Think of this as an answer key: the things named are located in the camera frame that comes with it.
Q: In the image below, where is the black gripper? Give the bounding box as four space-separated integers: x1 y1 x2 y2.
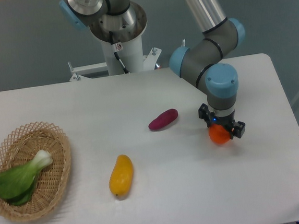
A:
198 103 246 139

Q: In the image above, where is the orange fruit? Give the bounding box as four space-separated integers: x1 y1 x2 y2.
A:
208 124 231 145

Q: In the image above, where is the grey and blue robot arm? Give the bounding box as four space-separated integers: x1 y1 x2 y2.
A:
59 0 245 139

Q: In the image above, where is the purple sweet potato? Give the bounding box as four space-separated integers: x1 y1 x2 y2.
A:
148 108 178 131

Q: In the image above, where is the yellow mango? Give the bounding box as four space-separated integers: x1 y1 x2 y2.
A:
109 155 134 197

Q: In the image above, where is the woven wicker basket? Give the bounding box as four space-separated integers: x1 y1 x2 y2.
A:
0 122 71 222

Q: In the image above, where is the green bok choy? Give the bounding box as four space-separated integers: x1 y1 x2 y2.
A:
0 150 53 206

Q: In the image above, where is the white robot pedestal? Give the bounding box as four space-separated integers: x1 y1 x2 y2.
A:
62 0 188 82

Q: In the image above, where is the black cable on pedestal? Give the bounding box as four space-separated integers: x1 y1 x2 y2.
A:
108 29 131 75

